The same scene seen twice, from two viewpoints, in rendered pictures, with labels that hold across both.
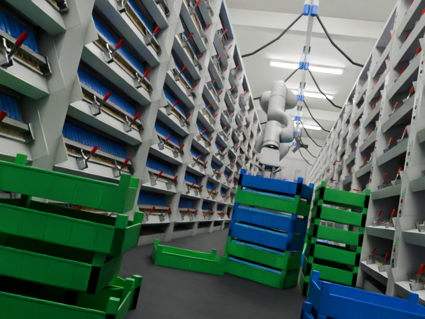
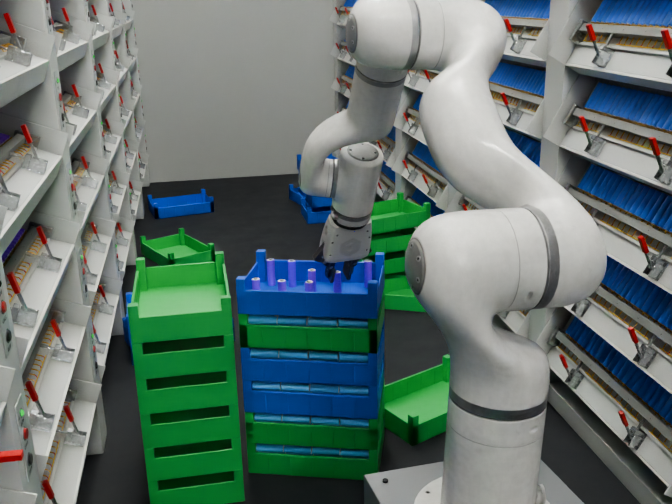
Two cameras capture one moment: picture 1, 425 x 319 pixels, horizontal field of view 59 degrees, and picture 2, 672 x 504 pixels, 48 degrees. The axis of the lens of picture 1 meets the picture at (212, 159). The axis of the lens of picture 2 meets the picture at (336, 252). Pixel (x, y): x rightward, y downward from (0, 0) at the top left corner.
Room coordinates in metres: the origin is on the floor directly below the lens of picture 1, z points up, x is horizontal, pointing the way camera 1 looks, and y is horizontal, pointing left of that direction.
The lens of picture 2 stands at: (3.27, -0.89, 1.05)
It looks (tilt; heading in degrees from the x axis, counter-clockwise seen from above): 19 degrees down; 157
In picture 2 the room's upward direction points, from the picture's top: 1 degrees counter-clockwise
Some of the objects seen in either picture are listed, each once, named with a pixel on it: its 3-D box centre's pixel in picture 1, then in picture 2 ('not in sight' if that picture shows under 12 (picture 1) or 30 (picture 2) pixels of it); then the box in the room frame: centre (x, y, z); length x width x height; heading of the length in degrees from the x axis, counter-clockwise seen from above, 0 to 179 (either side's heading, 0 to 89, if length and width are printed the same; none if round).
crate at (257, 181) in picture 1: (276, 184); (313, 281); (1.79, -0.32, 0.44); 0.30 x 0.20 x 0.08; 59
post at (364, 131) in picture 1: (370, 155); not in sight; (2.87, -1.19, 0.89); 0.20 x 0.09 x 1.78; 78
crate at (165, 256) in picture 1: (187, 256); (431, 396); (1.73, 0.02, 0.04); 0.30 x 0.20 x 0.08; 102
